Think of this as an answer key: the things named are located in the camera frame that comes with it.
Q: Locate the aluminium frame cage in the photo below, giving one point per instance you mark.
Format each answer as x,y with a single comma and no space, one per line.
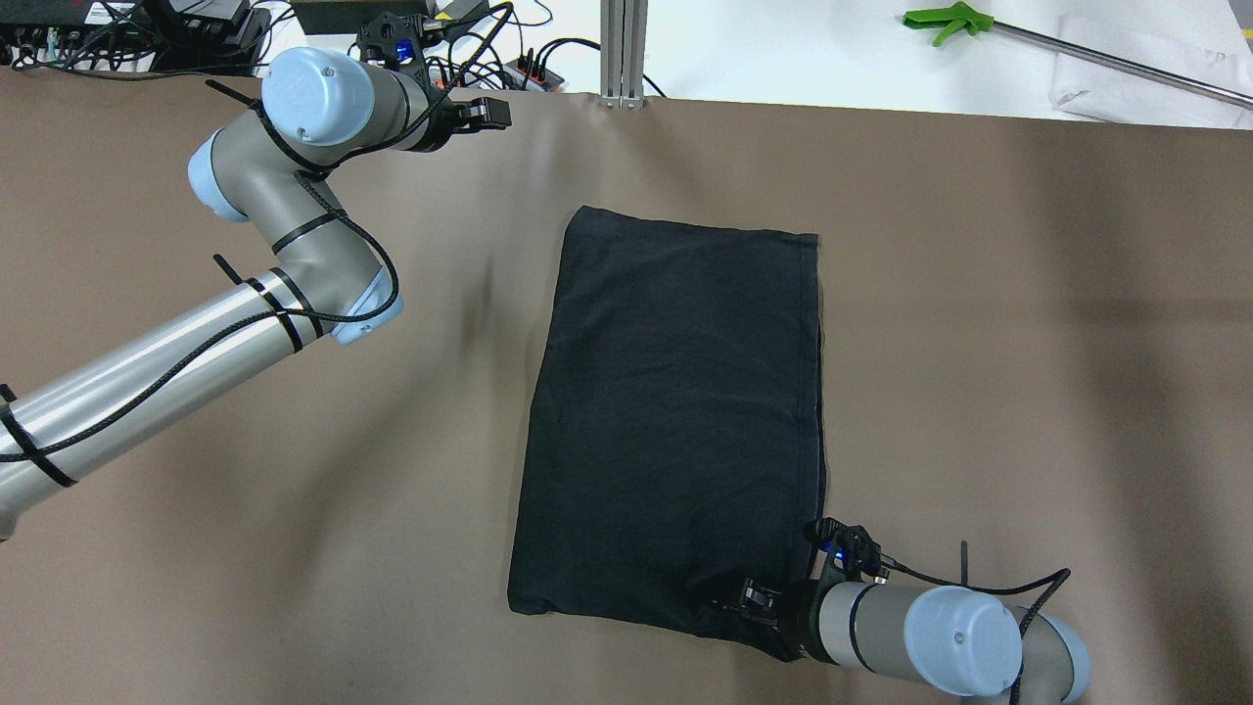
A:
622,48

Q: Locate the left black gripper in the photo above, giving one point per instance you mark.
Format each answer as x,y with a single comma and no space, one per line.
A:
437,131

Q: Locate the right orange usb hub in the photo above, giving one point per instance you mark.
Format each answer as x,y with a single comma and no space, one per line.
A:
526,74

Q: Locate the black flat device box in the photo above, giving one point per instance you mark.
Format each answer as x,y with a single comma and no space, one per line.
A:
347,17

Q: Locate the black power adapter brick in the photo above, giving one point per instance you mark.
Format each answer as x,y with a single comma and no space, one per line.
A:
461,14

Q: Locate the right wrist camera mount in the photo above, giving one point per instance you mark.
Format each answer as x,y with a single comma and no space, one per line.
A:
850,554

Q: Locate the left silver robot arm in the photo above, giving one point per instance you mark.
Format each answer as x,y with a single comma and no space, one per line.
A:
315,111

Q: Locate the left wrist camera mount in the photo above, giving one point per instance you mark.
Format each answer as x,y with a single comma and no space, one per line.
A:
394,42

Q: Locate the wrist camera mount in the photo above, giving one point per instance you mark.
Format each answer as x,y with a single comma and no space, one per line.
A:
850,554
394,42

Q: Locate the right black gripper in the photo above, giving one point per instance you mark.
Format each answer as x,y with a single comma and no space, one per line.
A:
798,615

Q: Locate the green handled reach grabber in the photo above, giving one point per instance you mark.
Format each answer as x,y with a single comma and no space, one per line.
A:
1089,51

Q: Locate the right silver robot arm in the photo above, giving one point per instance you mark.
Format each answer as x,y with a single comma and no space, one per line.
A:
956,639

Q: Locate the black printed t-shirt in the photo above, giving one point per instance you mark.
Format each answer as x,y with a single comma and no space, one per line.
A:
675,444

